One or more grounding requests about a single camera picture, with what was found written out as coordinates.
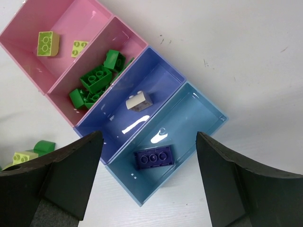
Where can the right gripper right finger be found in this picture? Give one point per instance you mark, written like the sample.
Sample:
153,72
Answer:
242,192

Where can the dark blue lego plate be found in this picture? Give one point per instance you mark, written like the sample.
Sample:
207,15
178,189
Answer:
154,157

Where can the large pink container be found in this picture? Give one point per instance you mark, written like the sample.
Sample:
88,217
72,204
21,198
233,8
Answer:
71,19

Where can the green narrow lego brick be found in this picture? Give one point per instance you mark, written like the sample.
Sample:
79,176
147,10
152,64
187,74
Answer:
96,79

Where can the green and yellow lego stack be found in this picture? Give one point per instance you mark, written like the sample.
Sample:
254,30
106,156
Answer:
41,148

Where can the small green lego piece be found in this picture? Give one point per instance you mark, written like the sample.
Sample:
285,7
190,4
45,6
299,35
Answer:
78,97

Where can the dark blue container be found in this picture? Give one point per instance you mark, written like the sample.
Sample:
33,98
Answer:
150,73

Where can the small grey white block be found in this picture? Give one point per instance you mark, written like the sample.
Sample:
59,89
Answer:
138,102

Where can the light blue container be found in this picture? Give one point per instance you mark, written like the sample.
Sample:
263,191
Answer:
175,125

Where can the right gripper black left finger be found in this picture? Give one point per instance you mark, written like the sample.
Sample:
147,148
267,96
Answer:
52,190

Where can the small pink container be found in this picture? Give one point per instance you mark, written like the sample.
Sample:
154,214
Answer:
116,35

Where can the green lego from stack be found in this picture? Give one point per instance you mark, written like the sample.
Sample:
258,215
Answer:
114,61

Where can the green yellow blue lego stack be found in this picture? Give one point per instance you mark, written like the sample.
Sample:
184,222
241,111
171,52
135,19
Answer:
48,44

